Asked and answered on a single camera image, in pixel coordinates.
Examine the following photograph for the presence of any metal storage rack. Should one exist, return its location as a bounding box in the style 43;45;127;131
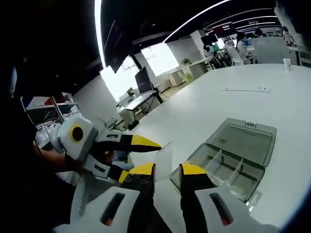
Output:
25;93;81;136

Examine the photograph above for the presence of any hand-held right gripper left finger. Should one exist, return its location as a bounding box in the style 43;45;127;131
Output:
52;162;156;233

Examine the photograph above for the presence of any white standing desk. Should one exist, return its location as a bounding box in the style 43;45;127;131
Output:
116;93;166;122

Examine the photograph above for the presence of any small black monitor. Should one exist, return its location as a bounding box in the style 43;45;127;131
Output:
200;33;218;46

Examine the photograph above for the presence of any large black monitor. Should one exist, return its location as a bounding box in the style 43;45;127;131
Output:
135;67;156;95

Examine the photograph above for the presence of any grey privacy panel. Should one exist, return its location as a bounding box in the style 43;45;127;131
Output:
252;37;290;65

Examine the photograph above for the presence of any white worn device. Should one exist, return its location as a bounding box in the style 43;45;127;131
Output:
8;65;19;98

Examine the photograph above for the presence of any clear grey guide fixture box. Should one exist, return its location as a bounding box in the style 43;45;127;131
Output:
169;117;277;203

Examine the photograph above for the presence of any wall display screen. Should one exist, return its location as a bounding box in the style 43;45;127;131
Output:
212;23;238;34

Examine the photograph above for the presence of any person's left hand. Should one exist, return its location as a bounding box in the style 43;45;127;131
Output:
63;148;117;174

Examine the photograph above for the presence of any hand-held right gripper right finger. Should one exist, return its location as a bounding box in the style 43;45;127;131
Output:
179;162;280;233

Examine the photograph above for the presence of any white office chair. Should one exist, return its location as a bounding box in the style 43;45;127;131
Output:
218;47;235;67

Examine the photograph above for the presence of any white low cabinet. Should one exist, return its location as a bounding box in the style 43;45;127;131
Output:
169;67;195;87

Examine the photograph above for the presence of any hanging dark screen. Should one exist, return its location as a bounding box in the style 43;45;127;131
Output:
103;20;133;73

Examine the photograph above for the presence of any person's blue jeans leg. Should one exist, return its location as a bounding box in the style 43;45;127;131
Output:
114;150;134;170

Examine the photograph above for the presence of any person's black shirt torso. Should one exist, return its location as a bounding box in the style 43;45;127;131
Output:
7;55;76;233

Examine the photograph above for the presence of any flat clear plastic piece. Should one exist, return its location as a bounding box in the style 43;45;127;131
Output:
246;190;263;213

